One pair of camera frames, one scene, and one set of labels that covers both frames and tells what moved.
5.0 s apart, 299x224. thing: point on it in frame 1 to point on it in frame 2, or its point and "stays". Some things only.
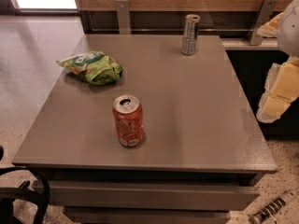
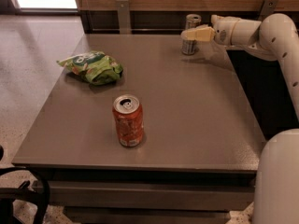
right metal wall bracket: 265,16 stays
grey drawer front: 135,195 stays
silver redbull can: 190,37 stays
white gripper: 290,28 to 221,32
